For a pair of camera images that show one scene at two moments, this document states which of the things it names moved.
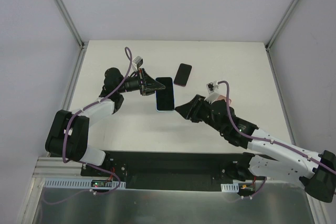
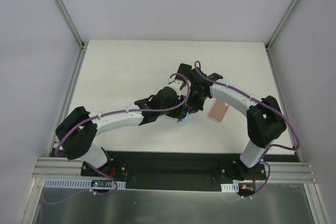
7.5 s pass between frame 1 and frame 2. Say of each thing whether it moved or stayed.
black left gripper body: moved
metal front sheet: stayed
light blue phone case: moved
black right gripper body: moved
